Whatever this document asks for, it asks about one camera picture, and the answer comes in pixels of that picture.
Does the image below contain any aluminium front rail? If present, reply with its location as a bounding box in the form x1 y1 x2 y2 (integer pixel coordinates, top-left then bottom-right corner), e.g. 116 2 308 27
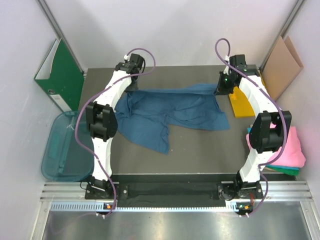
30 175 320 240

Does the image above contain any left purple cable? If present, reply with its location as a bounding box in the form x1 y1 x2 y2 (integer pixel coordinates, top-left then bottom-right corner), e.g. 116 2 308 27
48 47 157 235

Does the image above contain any grey slotted cable duct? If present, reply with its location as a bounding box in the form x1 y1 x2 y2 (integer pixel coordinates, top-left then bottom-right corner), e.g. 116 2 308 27
50 201 250 213

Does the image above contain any green ring binder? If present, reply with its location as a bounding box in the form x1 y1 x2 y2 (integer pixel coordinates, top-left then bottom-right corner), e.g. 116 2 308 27
34 39 84 112

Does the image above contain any aluminium corner post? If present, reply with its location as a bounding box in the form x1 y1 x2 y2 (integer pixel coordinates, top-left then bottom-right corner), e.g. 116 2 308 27
259 0 307 73
35 0 85 75

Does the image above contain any green folded t shirt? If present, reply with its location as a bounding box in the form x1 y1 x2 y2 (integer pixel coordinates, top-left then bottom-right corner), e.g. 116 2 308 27
270 166 300 176

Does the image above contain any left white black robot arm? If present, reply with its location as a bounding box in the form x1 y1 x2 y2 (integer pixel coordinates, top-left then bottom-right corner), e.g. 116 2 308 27
85 53 145 200

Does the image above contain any left aluminium corner post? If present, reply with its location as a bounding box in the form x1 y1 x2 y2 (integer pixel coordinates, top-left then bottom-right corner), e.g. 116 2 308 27
35 0 85 75

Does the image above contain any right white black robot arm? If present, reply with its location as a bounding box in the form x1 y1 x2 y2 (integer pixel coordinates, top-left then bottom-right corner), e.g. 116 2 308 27
215 54 292 198

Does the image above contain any teal transparent plastic bin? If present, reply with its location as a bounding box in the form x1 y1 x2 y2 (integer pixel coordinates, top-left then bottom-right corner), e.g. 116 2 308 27
41 111 95 182

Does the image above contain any brown cardboard folder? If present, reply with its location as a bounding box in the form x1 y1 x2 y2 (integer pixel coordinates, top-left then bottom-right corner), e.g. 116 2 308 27
262 36 304 101

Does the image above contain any pink folded t shirt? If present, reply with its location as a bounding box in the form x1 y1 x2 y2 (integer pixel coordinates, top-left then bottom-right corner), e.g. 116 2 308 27
245 124 307 168

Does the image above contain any right aluminium corner post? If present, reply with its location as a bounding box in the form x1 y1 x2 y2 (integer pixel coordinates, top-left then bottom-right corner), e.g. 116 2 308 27
259 0 307 73

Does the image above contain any yellow padded envelope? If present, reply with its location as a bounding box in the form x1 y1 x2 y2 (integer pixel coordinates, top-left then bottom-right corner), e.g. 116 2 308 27
228 75 266 118

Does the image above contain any blue t shirt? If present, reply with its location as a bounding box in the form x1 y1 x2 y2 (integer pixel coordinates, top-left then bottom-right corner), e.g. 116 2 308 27
115 83 230 154

